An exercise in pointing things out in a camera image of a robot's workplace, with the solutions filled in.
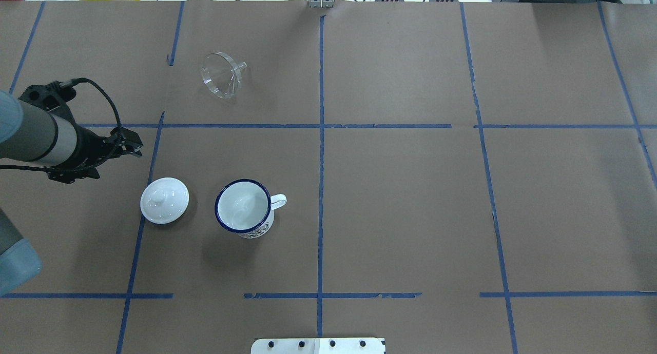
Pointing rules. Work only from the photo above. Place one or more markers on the clear plastic funnel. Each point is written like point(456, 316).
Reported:
point(222, 75)

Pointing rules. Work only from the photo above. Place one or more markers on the white ceramic lid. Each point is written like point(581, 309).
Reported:
point(164, 201)

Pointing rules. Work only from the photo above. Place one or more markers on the white enamel mug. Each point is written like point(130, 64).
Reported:
point(245, 207)

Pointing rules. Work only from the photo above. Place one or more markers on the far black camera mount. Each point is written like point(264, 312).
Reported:
point(51, 100)

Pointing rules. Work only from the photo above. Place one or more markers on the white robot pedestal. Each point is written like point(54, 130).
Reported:
point(319, 345)

